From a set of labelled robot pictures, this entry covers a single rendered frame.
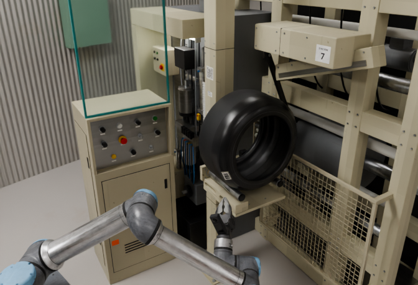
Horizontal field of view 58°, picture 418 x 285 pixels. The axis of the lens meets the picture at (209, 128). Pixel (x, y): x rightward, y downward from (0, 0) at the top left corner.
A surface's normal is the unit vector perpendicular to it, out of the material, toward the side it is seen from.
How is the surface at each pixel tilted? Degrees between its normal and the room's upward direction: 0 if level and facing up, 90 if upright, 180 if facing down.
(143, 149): 90
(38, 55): 90
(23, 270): 2
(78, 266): 0
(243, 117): 52
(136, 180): 90
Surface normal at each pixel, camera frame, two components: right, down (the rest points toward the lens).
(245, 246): 0.00, -0.92
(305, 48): -0.86, 0.21
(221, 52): 0.51, 0.32
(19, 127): 0.72, 0.26
